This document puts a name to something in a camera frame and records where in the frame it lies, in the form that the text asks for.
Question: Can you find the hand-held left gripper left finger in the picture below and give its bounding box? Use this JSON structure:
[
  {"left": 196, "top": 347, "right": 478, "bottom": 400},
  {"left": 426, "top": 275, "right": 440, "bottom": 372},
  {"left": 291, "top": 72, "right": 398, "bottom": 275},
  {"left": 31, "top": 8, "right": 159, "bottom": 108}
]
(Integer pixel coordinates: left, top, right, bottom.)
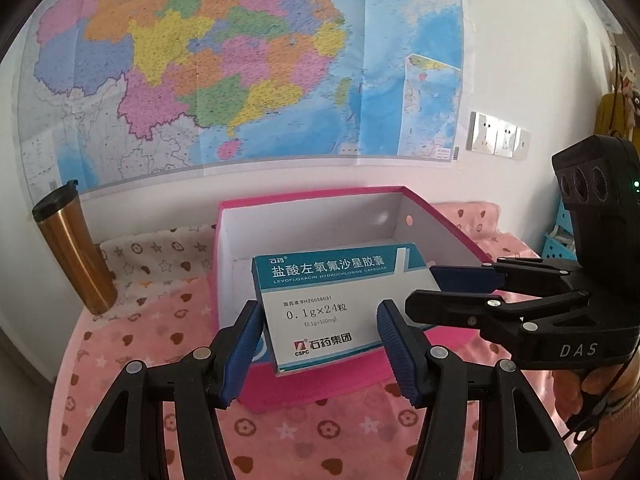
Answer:
[{"left": 60, "top": 300, "right": 266, "bottom": 480}]

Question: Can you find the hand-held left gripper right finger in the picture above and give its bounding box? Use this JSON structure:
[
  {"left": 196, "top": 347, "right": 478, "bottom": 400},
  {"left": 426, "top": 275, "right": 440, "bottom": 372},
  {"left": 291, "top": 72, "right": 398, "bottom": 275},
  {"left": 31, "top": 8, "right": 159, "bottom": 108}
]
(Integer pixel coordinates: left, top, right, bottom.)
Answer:
[{"left": 376, "top": 299, "right": 576, "bottom": 480}]

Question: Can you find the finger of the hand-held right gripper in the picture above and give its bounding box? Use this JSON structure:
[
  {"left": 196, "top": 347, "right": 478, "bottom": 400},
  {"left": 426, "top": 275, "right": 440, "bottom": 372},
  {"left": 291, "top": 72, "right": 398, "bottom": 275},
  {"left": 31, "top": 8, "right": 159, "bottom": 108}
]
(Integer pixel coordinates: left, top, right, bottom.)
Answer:
[
  {"left": 405, "top": 287, "right": 591, "bottom": 344},
  {"left": 430, "top": 258, "right": 583, "bottom": 292}
]

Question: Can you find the pink cardboard box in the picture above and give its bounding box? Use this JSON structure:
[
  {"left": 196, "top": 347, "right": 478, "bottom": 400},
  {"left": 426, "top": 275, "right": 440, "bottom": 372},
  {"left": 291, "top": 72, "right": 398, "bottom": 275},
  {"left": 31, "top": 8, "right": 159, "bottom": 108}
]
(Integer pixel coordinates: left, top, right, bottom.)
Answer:
[{"left": 214, "top": 185, "right": 496, "bottom": 413}]

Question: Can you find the teal and white medicine box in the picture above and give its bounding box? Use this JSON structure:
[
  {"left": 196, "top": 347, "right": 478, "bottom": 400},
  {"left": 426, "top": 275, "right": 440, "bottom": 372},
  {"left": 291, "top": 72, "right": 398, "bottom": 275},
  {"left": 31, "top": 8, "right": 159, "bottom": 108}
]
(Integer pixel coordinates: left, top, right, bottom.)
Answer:
[{"left": 251, "top": 242, "right": 442, "bottom": 378}]

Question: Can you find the person's right forearm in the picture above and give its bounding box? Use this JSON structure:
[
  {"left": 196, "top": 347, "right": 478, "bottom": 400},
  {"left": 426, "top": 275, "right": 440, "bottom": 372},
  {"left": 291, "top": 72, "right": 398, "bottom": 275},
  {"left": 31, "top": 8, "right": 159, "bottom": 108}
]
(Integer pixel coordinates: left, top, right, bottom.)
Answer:
[{"left": 595, "top": 400, "right": 640, "bottom": 480}]

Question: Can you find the person's right hand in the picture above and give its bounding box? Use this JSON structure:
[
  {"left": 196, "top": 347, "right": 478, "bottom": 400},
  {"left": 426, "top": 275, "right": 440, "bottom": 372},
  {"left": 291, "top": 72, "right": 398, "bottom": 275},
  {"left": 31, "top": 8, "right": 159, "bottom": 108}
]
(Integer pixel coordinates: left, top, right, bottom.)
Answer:
[{"left": 580, "top": 367, "right": 623, "bottom": 413}]

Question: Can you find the blue plastic basket rack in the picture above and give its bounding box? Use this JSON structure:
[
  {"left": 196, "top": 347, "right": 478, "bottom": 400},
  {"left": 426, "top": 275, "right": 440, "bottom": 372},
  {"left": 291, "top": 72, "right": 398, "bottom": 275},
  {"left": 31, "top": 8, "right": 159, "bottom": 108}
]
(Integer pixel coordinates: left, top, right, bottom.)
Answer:
[{"left": 542, "top": 200, "right": 583, "bottom": 261}]

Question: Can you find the pink printed blanket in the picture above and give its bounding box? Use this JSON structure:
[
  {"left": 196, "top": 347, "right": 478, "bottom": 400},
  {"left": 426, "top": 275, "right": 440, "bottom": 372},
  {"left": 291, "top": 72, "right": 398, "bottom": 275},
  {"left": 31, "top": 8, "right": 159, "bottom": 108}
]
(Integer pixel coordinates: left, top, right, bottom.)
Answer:
[{"left": 47, "top": 202, "right": 601, "bottom": 480}]

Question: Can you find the cream star-print cloth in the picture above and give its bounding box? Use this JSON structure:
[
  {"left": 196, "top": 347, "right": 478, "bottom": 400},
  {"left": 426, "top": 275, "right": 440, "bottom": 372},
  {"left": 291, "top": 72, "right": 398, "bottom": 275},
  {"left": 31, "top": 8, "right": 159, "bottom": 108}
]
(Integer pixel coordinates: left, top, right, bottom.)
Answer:
[{"left": 97, "top": 225, "right": 221, "bottom": 306}]

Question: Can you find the yellow hanging cloth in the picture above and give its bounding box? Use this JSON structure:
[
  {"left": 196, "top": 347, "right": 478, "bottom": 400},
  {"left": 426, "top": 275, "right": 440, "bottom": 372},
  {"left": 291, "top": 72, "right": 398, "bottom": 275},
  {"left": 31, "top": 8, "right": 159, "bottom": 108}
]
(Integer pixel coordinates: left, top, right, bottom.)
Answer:
[{"left": 597, "top": 90, "right": 640, "bottom": 138}]

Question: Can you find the copper travel mug black lid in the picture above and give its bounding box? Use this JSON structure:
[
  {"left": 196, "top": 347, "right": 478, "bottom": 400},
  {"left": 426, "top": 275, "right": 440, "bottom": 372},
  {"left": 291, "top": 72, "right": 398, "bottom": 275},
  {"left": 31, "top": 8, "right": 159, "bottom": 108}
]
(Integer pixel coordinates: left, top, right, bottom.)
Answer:
[{"left": 31, "top": 180, "right": 119, "bottom": 316}]

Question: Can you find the white wall socket panel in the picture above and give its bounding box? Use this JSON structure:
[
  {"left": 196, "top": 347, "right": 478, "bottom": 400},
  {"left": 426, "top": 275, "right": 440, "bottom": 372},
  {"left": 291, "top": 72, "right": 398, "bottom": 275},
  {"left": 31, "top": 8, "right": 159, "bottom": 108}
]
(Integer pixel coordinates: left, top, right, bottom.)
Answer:
[{"left": 467, "top": 111, "right": 532, "bottom": 162}]

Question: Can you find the colourful wall map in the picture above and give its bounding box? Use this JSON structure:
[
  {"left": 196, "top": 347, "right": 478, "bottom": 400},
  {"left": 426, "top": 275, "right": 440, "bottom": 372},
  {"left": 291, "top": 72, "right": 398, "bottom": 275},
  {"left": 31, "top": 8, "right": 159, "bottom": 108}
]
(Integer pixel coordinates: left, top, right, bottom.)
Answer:
[{"left": 17, "top": 0, "right": 463, "bottom": 196}]

